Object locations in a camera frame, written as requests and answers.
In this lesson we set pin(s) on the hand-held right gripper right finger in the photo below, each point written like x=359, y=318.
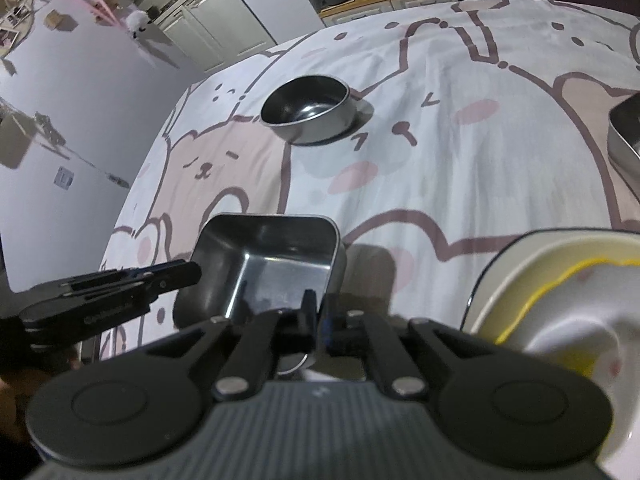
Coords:
x=327, y=332

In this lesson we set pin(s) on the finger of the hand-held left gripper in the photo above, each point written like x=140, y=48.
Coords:
x=175, y=280
x=125, y=272

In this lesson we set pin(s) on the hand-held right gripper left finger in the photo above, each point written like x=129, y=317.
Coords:
x=309, y=320

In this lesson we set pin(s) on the square steel container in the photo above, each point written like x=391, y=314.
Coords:
x=260, y=245

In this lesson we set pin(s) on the round steel bowl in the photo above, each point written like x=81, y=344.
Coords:
x=310, y=127

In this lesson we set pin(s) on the rectangular steel container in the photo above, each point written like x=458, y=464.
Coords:
x=625, y=150

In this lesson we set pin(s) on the brown cardboard box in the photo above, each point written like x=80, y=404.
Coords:
x=14, y=142

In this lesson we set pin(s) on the printed bear blanket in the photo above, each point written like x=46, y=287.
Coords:
x=450, y=170

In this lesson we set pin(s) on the white plush toy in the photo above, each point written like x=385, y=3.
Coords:
x=136, y=22

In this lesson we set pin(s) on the white cabinet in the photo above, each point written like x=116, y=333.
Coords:
x=220, y=25

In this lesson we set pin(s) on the wooden counter with drawers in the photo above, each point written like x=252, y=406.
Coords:
x=400, y=6

